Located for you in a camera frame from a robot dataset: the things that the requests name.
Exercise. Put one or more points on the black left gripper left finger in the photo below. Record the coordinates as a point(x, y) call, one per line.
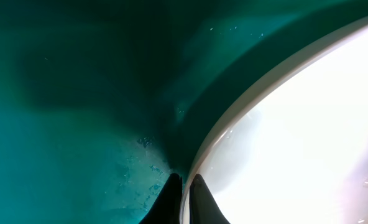
point(166, 207)

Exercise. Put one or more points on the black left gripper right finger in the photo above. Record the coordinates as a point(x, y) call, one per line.
point(203, 207)

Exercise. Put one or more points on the white plate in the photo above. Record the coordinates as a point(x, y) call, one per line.
point(293, 148)

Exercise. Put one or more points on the teal plastic tray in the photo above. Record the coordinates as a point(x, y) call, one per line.
point(101, 100)

